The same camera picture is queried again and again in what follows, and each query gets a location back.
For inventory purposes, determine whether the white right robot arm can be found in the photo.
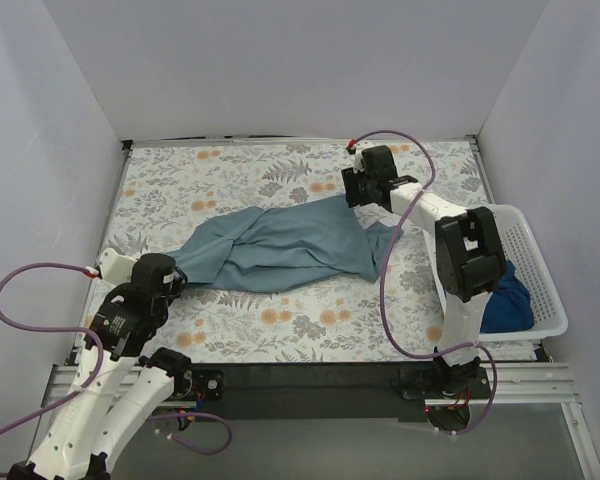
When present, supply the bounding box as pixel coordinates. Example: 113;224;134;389
341;140;508;398

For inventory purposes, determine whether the floral patterned table cloth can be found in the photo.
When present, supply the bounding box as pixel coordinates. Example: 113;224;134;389
74;140;486;365

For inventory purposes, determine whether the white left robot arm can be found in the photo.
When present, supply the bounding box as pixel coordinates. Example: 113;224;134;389
7;249;193;479

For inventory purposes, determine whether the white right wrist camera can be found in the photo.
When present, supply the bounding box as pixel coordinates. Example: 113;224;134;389
346;139;373;173

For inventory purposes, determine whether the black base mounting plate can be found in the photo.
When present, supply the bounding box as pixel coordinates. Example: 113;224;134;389
169;361;491;422

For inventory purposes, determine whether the white plastic laundry basket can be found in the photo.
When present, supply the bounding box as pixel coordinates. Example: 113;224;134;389
432;203;570;344

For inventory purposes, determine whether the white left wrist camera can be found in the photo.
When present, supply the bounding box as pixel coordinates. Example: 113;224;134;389
86;248;136;285

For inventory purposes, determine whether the dark blue t shirt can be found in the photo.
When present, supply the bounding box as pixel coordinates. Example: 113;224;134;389
480;260;535;334

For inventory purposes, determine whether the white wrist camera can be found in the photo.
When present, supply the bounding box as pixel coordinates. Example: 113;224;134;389
346;139;373;173
86;248;136;285

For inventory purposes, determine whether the light blue t shirt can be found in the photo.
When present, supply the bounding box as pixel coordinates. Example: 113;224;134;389
169;195;395;293

